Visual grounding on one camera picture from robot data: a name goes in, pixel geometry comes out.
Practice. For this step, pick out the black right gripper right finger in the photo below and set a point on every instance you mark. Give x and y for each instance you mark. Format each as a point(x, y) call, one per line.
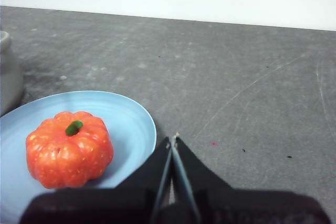
point(236, 208)

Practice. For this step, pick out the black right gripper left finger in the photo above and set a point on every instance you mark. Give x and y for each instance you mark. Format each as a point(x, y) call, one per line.
point(126, 203)

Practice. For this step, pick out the orange pumpkin with green stem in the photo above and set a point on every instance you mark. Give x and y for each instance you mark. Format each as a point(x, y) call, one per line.
point(68, 153)

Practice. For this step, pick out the blue round plate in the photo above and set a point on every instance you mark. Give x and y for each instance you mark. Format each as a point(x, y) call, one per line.
point(126, 119)

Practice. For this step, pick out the pale green electric steamer pot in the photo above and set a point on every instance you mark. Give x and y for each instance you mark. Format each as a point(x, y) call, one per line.
point(9, 82)

